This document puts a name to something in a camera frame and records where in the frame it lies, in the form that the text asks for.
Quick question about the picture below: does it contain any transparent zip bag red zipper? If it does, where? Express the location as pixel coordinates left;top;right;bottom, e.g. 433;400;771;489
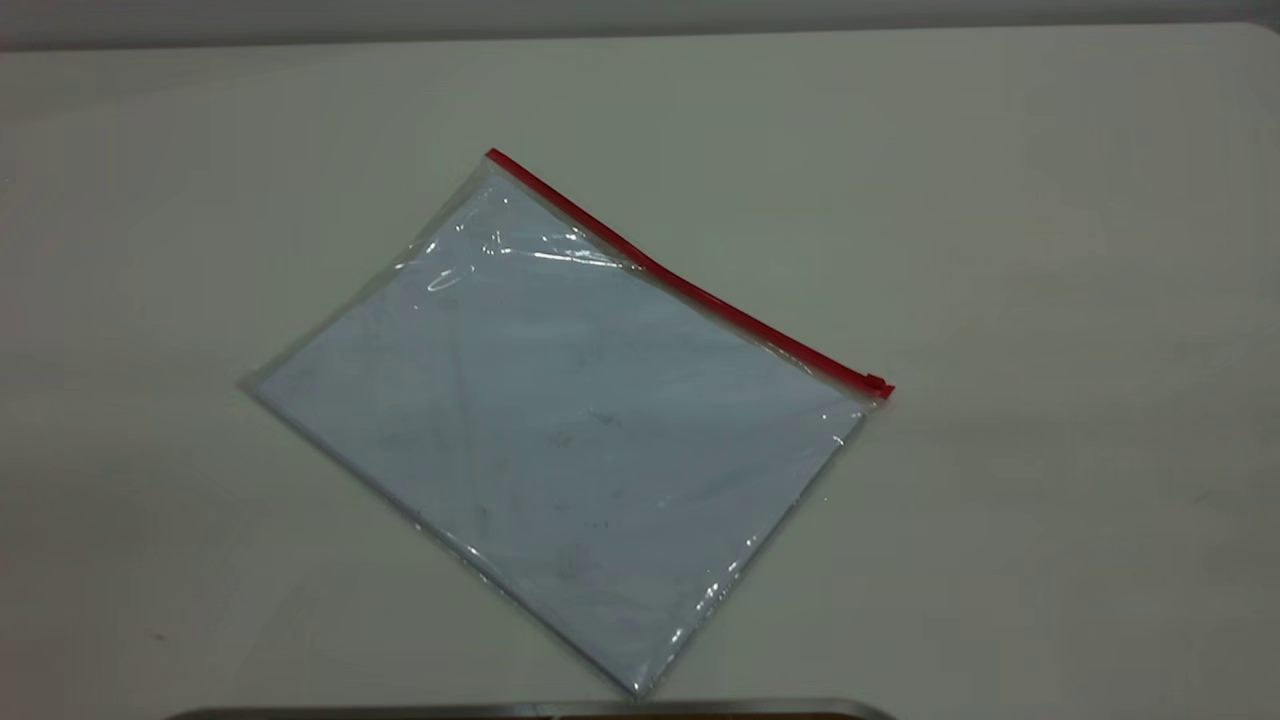
238;147;897;700

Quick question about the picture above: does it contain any grey metal edge strip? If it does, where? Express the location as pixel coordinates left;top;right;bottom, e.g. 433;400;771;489
165;698;897;720

